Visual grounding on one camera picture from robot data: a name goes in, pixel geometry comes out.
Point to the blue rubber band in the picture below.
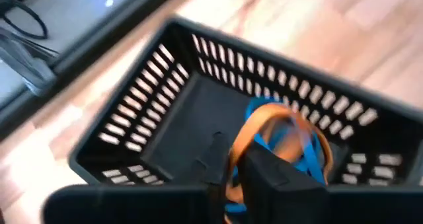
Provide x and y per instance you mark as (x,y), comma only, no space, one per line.
(310,158)

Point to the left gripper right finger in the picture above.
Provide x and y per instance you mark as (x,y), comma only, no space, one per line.
(291,201)

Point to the grey clamp bracket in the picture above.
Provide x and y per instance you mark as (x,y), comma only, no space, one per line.
(33,75)

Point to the black plastic basket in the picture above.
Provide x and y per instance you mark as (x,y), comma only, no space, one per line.
(198,111)

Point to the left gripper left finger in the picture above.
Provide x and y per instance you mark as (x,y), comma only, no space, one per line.
(132,204)

